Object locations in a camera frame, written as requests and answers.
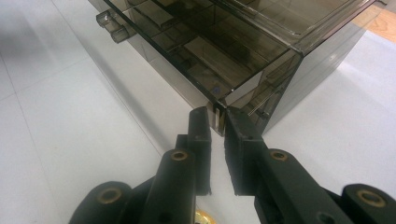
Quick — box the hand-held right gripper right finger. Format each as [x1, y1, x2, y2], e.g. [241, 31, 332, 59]
[223, 107, 266, 197]

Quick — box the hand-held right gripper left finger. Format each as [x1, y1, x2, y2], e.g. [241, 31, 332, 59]
[175, 106, 213, 197]

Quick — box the round yellow cartoon badge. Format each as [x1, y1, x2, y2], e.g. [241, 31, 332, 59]
[194, 209, 218, 224]

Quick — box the smoked transparent compartment drawer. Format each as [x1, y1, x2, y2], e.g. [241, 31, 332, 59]
[88, 0, 304, 138]

